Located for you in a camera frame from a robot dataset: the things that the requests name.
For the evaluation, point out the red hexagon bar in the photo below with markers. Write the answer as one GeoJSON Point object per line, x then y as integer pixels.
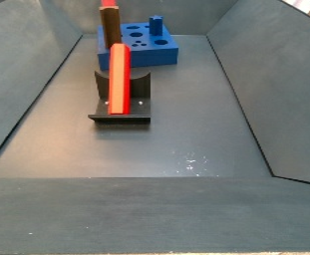
{"type": "Point", "coordinates": [119, 80]}

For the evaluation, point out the blue peg board base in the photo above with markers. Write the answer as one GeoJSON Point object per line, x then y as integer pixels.
{"type": "Point", "coordinates": [149, 50]}

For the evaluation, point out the black curved cradle stand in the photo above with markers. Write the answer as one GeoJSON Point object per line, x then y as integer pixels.
{"type": "Point", "coordinates": [139, 116]}

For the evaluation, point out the blue notched peg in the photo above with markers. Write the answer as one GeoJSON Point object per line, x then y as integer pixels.
{"type": "Point", "coordinates": [155, 25]}

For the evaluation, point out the brown notched block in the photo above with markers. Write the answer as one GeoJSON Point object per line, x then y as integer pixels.
{"type": "Point", "coordinates": [109, 14]}

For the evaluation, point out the red square peg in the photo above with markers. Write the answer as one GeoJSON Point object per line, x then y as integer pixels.
{"type": "Point", "coordinates": [108, 3]}

